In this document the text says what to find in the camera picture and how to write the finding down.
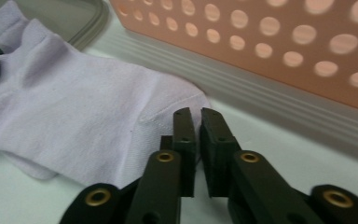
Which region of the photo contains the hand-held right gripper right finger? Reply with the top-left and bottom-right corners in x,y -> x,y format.
199,106 -> 324,224

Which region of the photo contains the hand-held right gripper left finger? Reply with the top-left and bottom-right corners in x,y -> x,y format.
124,106 -> 198,224

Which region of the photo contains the transparent grey box lid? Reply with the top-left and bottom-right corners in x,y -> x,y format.
0,0 -> 110,52

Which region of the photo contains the pink perforated basket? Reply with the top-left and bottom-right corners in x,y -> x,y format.
108,0 -> 358,116

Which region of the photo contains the light blue table mat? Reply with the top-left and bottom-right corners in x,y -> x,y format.
0,12 -> 358,224

